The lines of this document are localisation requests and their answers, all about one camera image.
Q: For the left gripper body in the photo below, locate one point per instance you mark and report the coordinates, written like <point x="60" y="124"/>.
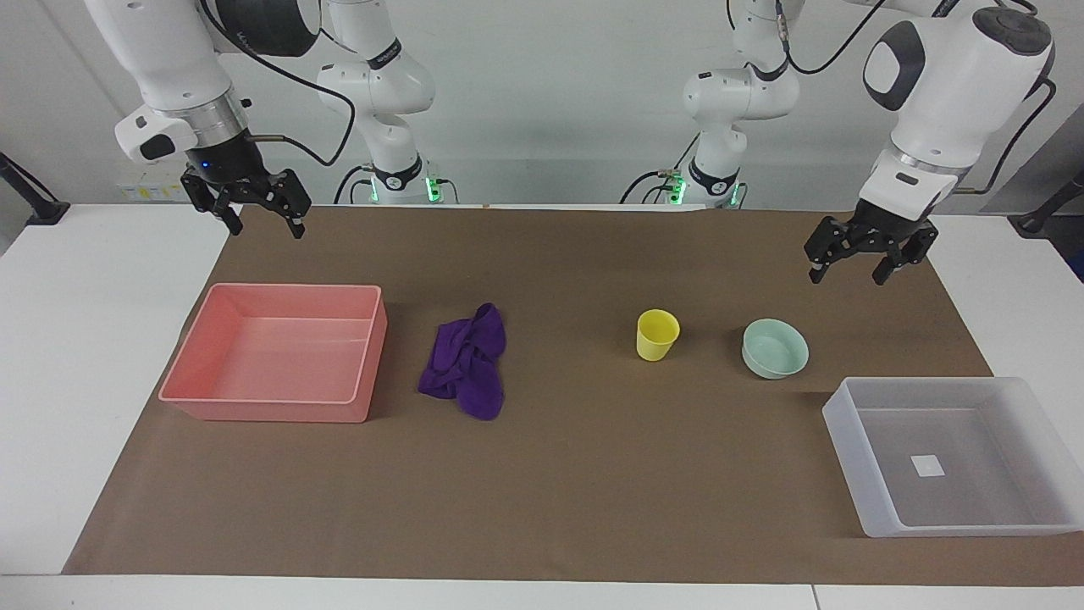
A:
<point x="889" y="219"/>

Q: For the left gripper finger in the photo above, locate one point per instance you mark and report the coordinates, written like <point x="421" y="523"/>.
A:
<point x="828" y="246"/>
<point x="908" y="249"/>

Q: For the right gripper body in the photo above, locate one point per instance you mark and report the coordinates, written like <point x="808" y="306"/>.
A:
<point x="227" y="163"/>

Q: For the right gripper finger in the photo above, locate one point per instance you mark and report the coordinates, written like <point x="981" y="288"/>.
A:
<point x="213" y="200"/>
<point x="286" y="196"/>

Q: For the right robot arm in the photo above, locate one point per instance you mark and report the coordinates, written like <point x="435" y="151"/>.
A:
<point x="169" y="59"/>

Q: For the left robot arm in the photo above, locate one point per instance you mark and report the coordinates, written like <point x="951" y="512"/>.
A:
<point x="957" y="85"/>

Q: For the pale green bowl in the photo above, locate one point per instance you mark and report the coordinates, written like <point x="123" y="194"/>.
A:
<point x="772" y="349"/>

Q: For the black stand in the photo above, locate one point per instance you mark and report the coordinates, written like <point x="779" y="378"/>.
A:
<point x="1046" y="212"/>
<point x="30" y="199"/>

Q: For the yellow plastic cup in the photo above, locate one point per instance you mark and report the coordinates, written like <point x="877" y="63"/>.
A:
<point x="656" y="337"/>

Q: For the pink plastic bin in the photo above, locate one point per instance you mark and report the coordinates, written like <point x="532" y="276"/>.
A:
<point x="279" y="398"/>

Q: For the clear plastic bin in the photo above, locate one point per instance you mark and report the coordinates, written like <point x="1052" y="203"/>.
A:
<point x="957" y="457"/>

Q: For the purple cloth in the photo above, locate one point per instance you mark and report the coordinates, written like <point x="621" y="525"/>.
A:
<point x="470" y="364"/>

